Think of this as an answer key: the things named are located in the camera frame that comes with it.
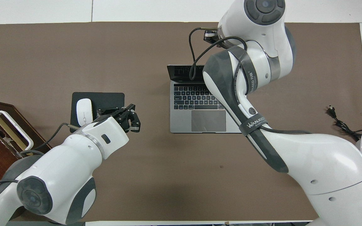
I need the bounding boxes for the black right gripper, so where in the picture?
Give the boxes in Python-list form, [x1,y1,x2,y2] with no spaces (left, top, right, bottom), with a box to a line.
[204,30,221,44]

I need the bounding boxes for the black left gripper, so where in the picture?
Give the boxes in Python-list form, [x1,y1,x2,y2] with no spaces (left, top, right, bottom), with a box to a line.
[97,104,141,133]

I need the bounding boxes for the grey aluminium laptop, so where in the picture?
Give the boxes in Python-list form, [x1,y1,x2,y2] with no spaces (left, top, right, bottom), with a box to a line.
[167,65,243,134]

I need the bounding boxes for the black mouse pad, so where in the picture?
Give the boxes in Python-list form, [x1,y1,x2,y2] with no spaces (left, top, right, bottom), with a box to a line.
[70,92,125,125]

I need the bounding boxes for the white computer mouse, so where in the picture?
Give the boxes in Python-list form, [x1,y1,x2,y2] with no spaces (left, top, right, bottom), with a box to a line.
[76,98,93,125]

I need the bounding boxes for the brown table mat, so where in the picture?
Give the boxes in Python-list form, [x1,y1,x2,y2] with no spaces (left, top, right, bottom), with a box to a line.
[0,21,362,222]

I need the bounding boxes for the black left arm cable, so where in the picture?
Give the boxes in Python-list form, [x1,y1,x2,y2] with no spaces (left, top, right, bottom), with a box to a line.
[0,122,81,217]

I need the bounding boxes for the white box handle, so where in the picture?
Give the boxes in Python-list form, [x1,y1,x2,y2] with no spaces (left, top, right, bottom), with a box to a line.
[0,110,34,151]

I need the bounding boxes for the black lamp power cord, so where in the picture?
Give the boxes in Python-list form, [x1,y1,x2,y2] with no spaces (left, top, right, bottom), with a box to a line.
[328,106,362,141]

